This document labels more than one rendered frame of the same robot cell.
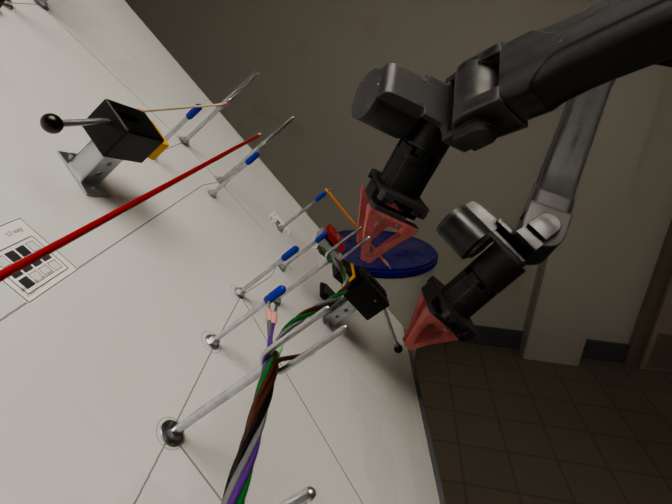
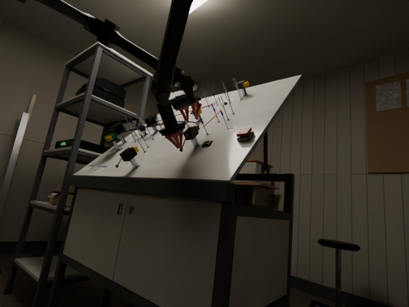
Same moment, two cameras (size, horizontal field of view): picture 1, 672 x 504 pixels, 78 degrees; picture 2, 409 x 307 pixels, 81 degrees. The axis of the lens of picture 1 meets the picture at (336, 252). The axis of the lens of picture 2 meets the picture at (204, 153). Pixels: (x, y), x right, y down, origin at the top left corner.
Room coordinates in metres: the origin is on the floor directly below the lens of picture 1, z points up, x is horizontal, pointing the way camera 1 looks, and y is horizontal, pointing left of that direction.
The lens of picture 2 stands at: (1.26, -0.83, 0.78)
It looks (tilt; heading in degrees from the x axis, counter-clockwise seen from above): 12 degrees up; 128
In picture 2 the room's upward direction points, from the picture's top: 7 degrees clockwise
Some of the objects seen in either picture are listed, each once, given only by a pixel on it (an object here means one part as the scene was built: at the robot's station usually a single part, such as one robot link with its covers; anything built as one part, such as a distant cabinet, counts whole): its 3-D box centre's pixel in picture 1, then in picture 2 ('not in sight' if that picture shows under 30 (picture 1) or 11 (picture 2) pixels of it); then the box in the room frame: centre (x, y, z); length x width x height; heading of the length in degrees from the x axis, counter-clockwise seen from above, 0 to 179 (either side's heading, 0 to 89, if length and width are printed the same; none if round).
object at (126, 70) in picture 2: not in sight; (84, 172); (-0.67, 0.10, 0.92); 0.60 x 0.50 x 1.85; 179
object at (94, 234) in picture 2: not in sight; (94, 226); (-0.02, -0.10, 0.60); 0.55 x 0.02 x 0.39; 179
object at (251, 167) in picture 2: not in sight; (248, 173); (-0.21, 2.00, 1.26); 0.49 x 0.41 x 0.28; 172
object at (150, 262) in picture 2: not in sight; (160, 247); (0.53, -0.12, 0.60); 0.55 x 0.03 x 0.39; 179
